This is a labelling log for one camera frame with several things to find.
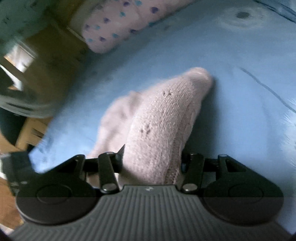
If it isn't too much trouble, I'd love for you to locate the blue dandelion bed sheet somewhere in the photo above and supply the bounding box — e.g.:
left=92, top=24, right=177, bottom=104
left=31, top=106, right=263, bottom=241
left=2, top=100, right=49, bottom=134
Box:
left=28, top=0, right=296, bottom=232

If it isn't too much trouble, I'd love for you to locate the pink heart-print pillow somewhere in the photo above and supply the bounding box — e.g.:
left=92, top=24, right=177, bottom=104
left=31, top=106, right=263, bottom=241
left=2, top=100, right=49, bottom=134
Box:
left=82, top=0, right=192, bottom=54

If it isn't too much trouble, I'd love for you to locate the pink knitted sweater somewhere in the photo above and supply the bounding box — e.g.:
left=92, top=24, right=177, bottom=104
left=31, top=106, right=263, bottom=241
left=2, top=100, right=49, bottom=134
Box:
left=89, top=67, right=213, bottom=186

